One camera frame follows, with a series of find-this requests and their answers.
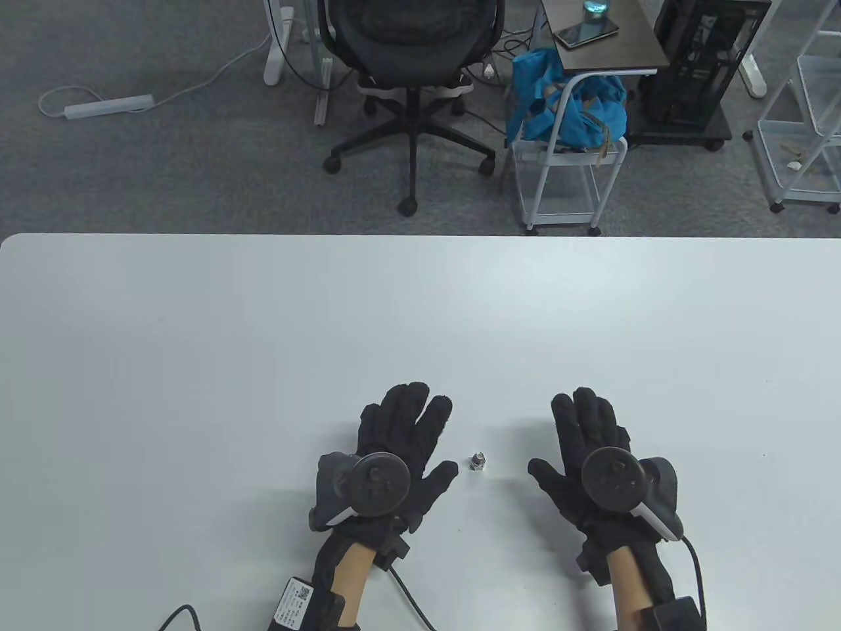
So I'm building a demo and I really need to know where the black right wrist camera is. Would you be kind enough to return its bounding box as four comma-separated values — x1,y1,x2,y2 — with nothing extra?
577,549,612,586

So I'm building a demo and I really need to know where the wide white desk leg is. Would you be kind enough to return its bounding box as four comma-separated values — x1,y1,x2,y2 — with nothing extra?
263,0,295,86

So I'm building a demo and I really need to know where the person's left forearm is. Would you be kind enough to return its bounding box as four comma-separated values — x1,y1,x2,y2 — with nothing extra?
309,516,395,631

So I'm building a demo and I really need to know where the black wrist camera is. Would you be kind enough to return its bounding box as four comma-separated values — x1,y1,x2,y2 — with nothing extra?
577,549,612,586
375,536,411,569

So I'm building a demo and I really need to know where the grey hand controller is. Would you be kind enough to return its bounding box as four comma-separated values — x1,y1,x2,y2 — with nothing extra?
309,452,412,533
581,447,684,543

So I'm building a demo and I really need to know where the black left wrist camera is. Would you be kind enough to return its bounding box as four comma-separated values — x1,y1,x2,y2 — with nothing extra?
375,536,411,569

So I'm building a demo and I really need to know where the white mesh rolling rack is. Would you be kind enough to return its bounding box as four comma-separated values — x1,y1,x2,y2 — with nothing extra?
744,0,841,214

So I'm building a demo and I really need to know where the black floor cable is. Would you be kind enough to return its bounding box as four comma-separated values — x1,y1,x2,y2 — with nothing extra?
460,107,511,139

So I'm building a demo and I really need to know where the black office chair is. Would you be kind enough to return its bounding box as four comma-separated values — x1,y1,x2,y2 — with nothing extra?
317,0,507,218

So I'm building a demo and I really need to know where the black smartphone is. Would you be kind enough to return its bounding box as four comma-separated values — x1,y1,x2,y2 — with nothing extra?
552,20,620,50

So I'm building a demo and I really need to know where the person's right forearm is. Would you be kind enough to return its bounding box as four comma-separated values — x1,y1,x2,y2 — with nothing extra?
601,539,677,631

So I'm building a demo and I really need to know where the black wheeled stand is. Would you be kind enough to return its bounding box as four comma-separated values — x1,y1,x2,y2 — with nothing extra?
624,105,733,153

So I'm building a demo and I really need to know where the black computer case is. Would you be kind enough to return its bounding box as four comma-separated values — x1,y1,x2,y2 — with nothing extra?
634,0,773,132

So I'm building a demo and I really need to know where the white power strip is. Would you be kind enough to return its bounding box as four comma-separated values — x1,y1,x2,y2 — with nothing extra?
64,94,156,121

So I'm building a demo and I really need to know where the dark brown side table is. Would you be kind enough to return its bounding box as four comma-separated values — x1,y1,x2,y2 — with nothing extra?
539,0,671,149

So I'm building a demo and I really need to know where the black right glove cable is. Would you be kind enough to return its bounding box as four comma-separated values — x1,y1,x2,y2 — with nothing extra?
680,536,708,612

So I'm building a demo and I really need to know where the plain black battery pack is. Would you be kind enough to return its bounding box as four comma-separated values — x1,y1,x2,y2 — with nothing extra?
641,595,707,631

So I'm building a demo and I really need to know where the thin black cable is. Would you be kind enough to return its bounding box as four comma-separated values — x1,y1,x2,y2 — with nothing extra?
158,605,203,631
389,564,440,631

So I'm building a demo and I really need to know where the person's right hand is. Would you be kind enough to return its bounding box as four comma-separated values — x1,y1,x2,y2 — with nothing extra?
528,386,662,553

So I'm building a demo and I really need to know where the person's left hand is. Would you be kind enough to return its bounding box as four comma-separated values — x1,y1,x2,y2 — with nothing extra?
358,383,459,534

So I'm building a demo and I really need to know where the grey left hand controller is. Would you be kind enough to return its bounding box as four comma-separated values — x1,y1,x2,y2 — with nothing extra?
309,452,412,533

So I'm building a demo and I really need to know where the white desk foot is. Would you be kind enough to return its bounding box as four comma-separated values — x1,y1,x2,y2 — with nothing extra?
739,0,769,99

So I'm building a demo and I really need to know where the white power strip cable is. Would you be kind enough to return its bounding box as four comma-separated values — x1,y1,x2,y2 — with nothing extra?
37,30,273,119

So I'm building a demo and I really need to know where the narrow white desk leg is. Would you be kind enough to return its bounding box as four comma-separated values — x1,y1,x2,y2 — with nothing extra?
314,0,336,127

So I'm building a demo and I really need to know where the black labelled battery pack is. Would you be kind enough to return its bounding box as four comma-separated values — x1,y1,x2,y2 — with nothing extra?
268,577,346,631

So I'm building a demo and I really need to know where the grey right hand controller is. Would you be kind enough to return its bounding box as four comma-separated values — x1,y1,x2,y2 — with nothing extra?
581,447,684,543

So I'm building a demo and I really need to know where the blue fabric bag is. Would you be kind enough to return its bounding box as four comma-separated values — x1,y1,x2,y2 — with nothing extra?
506,47,629,151

